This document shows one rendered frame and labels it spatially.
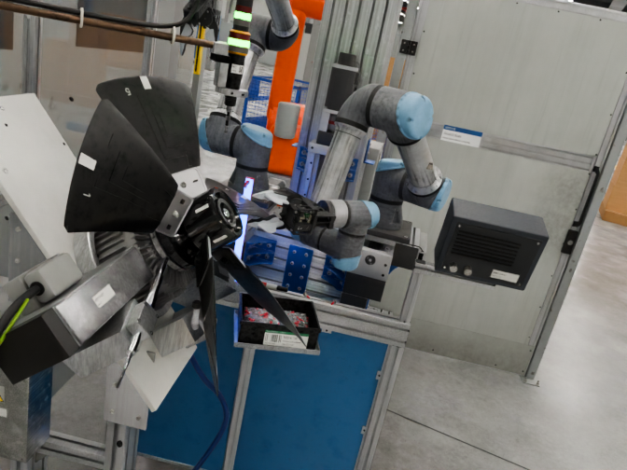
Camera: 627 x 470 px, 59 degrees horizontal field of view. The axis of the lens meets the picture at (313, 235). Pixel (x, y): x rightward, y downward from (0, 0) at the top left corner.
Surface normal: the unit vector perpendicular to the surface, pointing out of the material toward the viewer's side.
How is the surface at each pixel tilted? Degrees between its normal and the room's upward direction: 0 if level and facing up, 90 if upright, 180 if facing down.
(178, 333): 84
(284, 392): 90
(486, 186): 90
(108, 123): 69
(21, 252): 90
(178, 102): 44
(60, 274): 50
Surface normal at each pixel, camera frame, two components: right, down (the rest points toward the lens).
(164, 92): 0.59, -0.40
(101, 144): 0.89, 0.04
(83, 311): 0.87, -0.43
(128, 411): -0.12, 0.30
